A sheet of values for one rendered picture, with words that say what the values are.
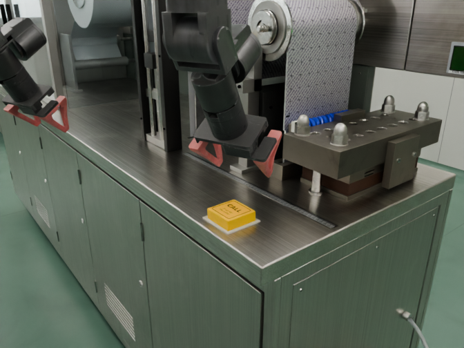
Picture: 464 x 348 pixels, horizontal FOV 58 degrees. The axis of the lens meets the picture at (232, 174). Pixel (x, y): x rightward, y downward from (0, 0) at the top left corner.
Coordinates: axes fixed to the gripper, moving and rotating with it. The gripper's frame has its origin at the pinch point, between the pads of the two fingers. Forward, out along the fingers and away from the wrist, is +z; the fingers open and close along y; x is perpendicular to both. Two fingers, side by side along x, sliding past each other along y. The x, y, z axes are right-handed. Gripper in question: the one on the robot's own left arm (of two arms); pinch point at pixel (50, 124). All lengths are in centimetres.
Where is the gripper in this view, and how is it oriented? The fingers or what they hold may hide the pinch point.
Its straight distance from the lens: 104.2
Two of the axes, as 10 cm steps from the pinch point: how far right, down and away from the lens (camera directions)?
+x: -4.4, 7.4, -5.0
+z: 2.5, 6.4, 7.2
